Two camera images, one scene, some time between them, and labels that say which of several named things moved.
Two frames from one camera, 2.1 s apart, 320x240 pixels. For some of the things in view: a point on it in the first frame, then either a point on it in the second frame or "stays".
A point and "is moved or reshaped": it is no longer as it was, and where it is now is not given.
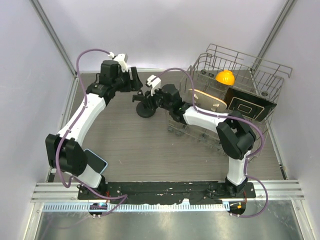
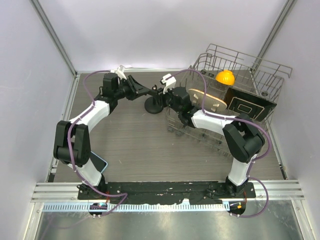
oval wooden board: x=204 y=101 stays
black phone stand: x=144 y=109 is moved or reshaped
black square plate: x=251 y=106 stays
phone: x=96 y=162 stays
